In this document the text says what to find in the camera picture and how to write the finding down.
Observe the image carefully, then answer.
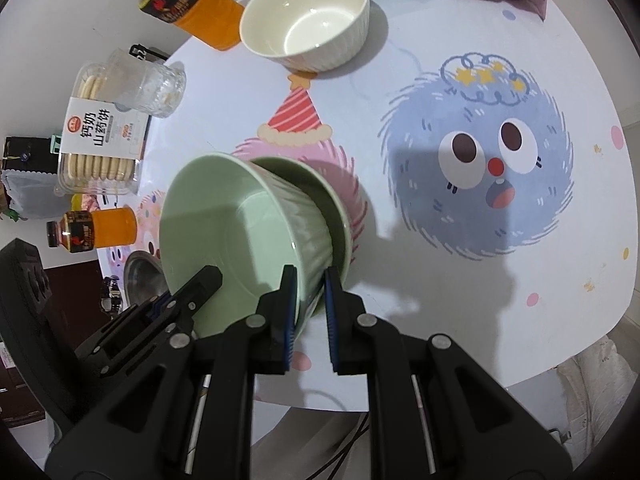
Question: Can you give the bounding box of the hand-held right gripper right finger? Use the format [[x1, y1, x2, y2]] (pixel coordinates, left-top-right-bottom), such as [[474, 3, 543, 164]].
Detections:
[[324, 266, 574, 480]]

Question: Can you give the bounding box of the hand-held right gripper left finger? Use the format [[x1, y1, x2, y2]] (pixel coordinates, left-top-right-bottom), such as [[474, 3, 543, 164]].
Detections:
[[45, 265, 301, 480]]

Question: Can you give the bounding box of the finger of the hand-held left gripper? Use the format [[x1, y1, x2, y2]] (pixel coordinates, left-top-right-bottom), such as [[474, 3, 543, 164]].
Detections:
[[97, 265, 224, 380], [74, 297, 170, 367]]

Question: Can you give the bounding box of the stainless steel bowl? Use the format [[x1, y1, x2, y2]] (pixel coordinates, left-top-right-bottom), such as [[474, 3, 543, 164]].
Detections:
[[123, 252, 169, 307]]

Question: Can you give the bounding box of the light green ribbed bowl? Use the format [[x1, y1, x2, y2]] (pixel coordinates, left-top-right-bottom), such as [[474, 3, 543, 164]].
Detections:
[[249, 156, 367, 287], [159, 153, 334, 339]]

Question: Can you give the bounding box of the orange drink bottle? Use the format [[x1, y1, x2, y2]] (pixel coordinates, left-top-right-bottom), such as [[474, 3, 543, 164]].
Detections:
[[119, 0, 246, 52], [46, 206, 138, 250]]

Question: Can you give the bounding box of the cartoon printed tablecloth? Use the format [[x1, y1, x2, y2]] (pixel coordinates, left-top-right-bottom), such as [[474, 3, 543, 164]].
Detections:
[[94, 0, 640, 414]]

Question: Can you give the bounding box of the black box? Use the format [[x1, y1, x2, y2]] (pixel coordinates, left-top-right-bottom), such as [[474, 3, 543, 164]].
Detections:
[[2, 134, 64, 174]]

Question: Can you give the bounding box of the clear cookie package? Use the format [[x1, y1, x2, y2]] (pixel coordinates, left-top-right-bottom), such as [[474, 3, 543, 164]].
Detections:
[[53, 61, 151, 196]]

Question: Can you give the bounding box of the clear plastic cup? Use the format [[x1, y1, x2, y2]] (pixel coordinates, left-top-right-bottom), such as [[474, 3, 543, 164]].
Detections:
[[102, 48, 187, 119]]

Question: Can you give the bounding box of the small black object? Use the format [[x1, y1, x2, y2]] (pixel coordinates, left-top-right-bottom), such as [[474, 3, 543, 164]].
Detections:
[[128, 44, 172, 62]]

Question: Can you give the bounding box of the white bedding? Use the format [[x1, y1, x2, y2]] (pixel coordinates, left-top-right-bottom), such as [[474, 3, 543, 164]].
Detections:
[[556, 334, 637, 442]]

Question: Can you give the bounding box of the white ribbed bowl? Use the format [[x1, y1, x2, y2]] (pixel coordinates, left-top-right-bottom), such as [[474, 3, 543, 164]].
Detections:
[[239, 0, 371, 73]]

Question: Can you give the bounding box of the black floor cable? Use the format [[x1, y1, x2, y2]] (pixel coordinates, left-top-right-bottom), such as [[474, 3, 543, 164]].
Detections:
[[299, 409, 372, 480]]

